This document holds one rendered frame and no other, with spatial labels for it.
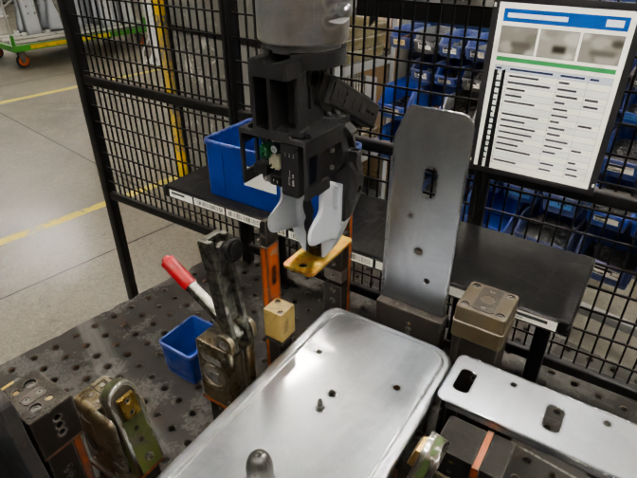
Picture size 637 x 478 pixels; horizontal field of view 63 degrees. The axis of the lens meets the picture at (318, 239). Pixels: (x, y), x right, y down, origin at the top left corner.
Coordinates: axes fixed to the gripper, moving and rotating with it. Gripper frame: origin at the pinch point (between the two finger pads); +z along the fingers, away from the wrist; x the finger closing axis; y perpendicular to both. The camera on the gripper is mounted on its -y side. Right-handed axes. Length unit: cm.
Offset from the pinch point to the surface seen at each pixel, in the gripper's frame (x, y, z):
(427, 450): 16.6, 6.5, 15.5
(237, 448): -5.5, 10.4, 26.8
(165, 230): -193, -131, 129
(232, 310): -14.7, -0.8, 16.9
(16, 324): -187, -36, 127
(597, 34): 15, -55, -13
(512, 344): 15, -55, 51
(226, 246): -13.4, 0.3, 5.4
